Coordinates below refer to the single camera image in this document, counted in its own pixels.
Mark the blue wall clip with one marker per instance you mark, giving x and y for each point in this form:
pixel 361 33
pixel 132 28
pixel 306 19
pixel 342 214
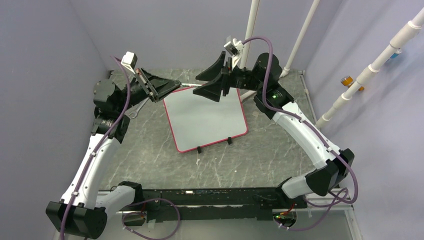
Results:
pixel 396 53

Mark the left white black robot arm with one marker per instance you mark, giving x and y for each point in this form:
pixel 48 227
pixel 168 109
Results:
pixel 80 211

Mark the silver wrench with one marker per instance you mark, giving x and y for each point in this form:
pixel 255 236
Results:
pixel 134 113

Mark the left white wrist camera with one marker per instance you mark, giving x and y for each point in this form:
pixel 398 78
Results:
pixel 129 61

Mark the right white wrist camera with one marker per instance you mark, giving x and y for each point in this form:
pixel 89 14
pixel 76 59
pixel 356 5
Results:
pixel 235 48

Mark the red-framed whiteboard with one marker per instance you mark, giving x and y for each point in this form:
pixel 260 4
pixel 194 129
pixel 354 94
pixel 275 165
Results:
pixel 196 122

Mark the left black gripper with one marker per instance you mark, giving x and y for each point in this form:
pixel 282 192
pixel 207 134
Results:
pixel 162 86

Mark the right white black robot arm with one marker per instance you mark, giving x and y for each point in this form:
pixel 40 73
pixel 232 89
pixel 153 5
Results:
pixel 330 162

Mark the orange wall knob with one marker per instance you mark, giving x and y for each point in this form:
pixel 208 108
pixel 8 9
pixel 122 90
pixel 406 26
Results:
pixel 347 81

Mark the white whiteboard marker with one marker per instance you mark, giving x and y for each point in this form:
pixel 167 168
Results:
pixel 190 85

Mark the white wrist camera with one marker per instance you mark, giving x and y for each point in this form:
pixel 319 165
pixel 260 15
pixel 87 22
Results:
pixel 235 48
pixel 129 61

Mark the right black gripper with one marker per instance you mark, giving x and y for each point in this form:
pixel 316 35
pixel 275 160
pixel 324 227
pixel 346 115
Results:
pixel 212 90

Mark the white PVC pipe frame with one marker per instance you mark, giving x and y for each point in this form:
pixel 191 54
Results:
pixel 359 40

